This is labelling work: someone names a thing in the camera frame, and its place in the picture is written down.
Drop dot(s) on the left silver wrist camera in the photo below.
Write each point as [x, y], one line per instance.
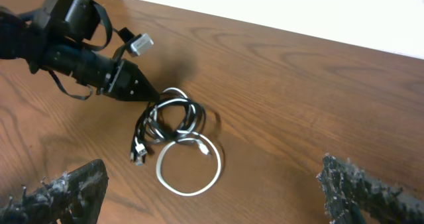
[140, 44]

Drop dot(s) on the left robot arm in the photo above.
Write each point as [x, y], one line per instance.
[76, 38]

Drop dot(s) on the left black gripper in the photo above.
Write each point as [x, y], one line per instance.
[117, 78]

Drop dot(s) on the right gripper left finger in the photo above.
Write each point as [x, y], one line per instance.
[74, 197]

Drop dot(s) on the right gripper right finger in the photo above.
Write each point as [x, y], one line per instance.
[350, 191]

